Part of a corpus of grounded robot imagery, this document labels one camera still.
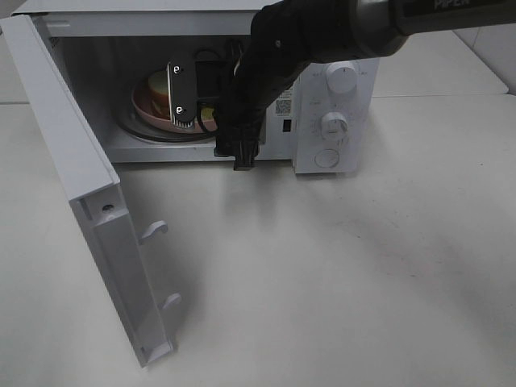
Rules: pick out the white upper power knob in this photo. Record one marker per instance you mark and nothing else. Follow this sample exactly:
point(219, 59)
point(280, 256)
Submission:
point(342, 77)

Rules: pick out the white microwave oven body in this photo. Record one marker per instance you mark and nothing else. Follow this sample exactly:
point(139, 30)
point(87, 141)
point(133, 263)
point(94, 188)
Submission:
point(114, 82)

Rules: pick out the white lower timer knob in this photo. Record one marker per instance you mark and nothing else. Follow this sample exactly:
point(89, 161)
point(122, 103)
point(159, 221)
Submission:
point(334, 126)

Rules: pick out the white bread top slice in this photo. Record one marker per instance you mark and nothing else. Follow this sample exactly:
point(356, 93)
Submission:
point(158, 84)

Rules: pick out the white warning label sticker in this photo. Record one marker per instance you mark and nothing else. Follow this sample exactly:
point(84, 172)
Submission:
point(283, 106)

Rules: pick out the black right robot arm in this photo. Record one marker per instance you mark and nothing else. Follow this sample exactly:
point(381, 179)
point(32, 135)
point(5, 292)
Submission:
point(288, 36)

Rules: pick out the pink round plate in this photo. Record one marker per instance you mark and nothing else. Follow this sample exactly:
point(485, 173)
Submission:
point(205, 110)

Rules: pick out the white microwave door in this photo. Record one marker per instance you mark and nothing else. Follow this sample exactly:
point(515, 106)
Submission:
point(92, 188)

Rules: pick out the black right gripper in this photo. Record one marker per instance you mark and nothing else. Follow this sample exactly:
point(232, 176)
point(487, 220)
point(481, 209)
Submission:
point(245, 90)

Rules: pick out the round door release button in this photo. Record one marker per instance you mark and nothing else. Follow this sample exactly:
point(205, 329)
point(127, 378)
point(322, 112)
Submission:
point(327, 158)

